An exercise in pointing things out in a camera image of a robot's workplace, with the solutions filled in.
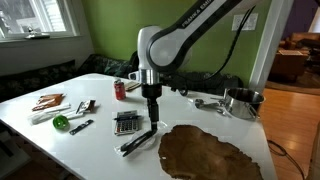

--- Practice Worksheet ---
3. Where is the small white stick packet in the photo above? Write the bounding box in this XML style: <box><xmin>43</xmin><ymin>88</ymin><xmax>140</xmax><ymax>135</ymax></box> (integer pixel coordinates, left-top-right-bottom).
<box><xmin>63</xmin><ymin>109</ymin><xmax>85</xmax><ymax>121</ymax></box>

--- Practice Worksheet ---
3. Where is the black floor cable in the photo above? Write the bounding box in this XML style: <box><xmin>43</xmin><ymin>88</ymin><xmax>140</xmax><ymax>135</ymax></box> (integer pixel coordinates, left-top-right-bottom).
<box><xmin>267</xmin><ymin>139</ymin><xmax>306</xmax><ymax>180</ymax></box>

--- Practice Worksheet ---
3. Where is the white wall outlet plate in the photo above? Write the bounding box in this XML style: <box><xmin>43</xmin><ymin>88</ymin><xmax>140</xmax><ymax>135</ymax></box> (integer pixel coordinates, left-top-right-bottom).
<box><xmin>231</xmin><ymin>12</ymin><xmax>260</xmax><ymax>32</ymax></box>

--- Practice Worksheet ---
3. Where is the white framed window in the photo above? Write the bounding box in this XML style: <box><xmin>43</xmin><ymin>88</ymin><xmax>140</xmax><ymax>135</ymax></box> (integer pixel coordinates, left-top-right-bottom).
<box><xmin>0</xmin><ymin>0</ymin><xmax>82</xmax><ymax>42</ymax></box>

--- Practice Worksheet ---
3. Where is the brown wood slab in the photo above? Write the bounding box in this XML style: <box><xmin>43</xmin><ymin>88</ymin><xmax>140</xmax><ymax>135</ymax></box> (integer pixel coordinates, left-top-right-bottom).
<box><xmin>157</xmin><ymin>124</ymin><xmax>265</xmax><ymax>180</ymax></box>

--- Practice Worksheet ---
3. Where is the black flat strip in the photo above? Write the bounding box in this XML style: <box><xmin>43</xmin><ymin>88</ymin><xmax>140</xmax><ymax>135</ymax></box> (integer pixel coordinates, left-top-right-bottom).
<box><xmin>68</xmin><ymin>119</ymin><xmax>95</xmax><ymax>136</ymax></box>

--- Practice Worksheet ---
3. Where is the white plastic packet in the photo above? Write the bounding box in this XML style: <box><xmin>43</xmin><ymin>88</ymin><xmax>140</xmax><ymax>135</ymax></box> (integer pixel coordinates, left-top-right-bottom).
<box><xmin>28</xmin><ymin>102</ymin><xmax>72</xmax><ymax>126</ymax></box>

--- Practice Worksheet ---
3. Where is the white door frame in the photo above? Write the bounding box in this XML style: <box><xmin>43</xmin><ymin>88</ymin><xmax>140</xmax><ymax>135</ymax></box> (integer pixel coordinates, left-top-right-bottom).
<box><xmin>248</xmin><ymin>0</ymin><xmax>295</xmax><ymax>95</ymax></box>

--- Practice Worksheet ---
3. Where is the small figure on dish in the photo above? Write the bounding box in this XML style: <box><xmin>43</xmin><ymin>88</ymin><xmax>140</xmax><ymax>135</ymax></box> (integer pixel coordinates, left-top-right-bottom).
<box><xmin>24</xmin><ymin>26</ymin><xmax>51</xmax><ymax>41</ymax></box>

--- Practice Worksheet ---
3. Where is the green ball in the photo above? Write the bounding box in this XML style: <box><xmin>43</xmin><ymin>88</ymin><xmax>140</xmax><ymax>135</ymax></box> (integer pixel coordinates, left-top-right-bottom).
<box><xmin>52</xmin><ymin>114</ymin><xmax>71</xmax><ymax>131</ymax></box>

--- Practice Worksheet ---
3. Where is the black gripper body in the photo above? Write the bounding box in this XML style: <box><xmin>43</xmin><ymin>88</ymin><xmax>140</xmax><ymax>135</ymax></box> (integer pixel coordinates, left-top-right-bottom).
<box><xmin>146</xmin><ymin>97</ymin><xmax>161</xmax><ymax>124</ymax></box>

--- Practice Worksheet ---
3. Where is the red soda can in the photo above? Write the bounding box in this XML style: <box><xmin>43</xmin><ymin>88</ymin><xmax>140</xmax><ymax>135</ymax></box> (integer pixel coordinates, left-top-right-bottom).
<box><xmin>113</xmin><ymin>78</ymin><xmax>127</xmax><ymax>101</ymax></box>

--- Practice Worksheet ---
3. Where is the beige notepad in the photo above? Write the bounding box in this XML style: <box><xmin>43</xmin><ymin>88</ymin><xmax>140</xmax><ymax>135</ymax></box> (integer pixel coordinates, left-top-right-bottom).
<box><xmin>123</xmin><ymin>80</ymin><xmax>142</xmax><ymax>92</ymax></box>

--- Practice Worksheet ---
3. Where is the grey calculator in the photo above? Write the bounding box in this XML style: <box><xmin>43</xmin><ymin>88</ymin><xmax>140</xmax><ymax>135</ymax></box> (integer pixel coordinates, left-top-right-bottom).
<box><xmin>113</xmin><ymin>110</ymin><xmax>141</xmax><ymax>137</ymax></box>

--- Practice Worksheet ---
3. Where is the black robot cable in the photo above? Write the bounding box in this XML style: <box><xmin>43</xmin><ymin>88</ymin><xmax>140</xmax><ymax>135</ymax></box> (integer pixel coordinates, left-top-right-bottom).
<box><xmin>170</xmin><ymin>4</ymin><xmax>257</xmax><ymax>97</ymax></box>

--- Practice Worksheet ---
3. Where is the orange snack packet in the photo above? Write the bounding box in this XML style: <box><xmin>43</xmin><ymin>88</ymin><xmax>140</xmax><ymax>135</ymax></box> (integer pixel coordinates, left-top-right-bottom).
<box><xmin>31</xmin><ymin>93</ymin><xmax>67</xmax><ymax>112</ymax></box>

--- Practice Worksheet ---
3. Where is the silver pot with long handle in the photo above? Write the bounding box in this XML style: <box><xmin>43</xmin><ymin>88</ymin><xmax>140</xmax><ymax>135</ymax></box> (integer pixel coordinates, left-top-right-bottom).
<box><xmin>222</xmin><ymin>87</ymin><xmax>266</xmax><ymax>121</ymax></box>

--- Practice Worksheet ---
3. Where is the brown wooden cabinet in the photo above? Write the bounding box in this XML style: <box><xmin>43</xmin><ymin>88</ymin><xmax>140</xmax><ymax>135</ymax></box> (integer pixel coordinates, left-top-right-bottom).
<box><xmin>268</xmin><ymin>49</ymin><xmax>310</xmax><ymax>83</ymax></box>

